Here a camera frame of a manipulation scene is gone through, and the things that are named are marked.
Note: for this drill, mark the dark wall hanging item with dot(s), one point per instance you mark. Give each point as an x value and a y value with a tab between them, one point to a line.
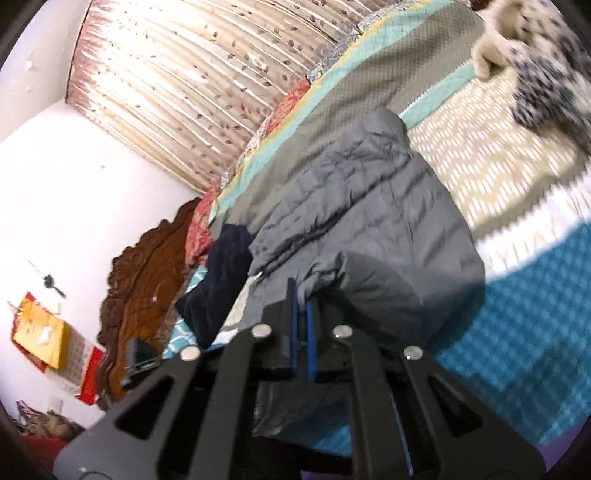
51	282

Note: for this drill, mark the beige leaf print curtain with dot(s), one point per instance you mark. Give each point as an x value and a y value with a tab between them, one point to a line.
207	83

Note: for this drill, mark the grey puffer jacket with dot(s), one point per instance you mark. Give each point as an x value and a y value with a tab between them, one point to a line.
369	207

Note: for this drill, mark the dark navy cloth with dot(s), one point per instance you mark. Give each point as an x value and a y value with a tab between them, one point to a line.
221	277

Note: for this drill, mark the carved wooden headboard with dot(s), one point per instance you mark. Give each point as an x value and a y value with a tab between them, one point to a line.
147	286

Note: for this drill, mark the red and yellow wall calendar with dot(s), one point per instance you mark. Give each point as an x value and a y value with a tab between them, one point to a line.
44	337

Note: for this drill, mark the beige and teal zigzag bedspread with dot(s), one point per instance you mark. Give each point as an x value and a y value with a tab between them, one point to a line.
508	323

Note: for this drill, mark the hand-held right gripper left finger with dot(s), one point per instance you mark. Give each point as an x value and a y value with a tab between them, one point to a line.
292	323

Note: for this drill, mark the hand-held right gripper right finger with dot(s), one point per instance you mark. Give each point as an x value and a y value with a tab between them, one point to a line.
310	341

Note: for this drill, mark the fluffy spotted plush blanket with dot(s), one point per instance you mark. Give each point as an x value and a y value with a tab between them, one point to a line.
545	60

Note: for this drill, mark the brown patterned cloth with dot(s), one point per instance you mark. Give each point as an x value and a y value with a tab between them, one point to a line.
51	424

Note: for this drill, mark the striped patchwork quilt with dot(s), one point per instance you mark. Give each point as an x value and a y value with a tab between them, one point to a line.
369	78

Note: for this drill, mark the black device on headboard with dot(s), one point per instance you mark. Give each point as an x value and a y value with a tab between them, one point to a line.
141	357

